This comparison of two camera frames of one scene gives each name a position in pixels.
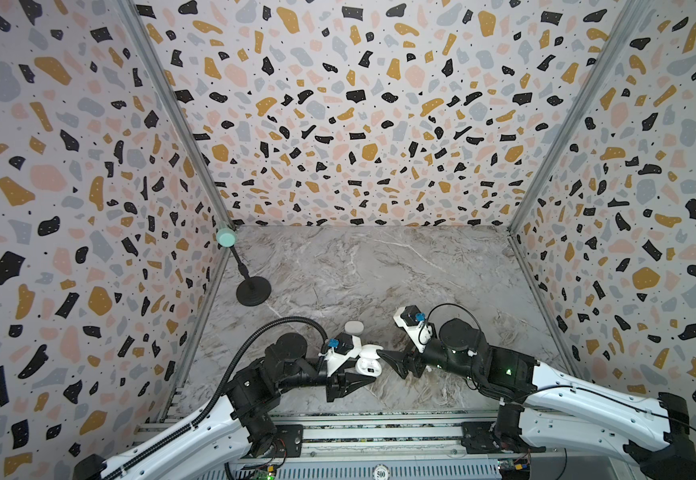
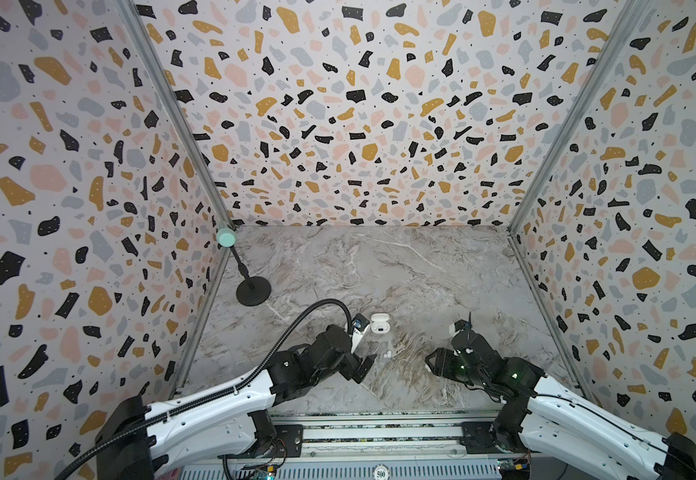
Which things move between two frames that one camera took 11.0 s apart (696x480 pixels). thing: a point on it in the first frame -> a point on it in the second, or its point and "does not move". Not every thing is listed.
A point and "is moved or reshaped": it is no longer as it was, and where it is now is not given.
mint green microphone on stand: [251, 291] does not move
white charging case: [369, 363] is moved or reshaped
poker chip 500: [381, 472] does not move
